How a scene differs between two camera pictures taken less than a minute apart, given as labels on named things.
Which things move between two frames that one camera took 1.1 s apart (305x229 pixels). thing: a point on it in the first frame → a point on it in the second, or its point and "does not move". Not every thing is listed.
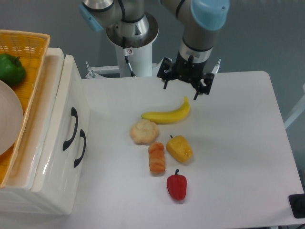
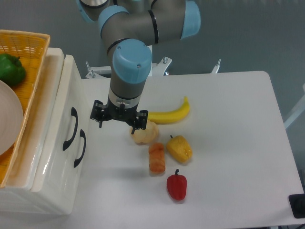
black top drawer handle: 74,112 does not move
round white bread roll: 144,131 does not move
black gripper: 189,71 → 99,111
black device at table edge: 297,203 does not move
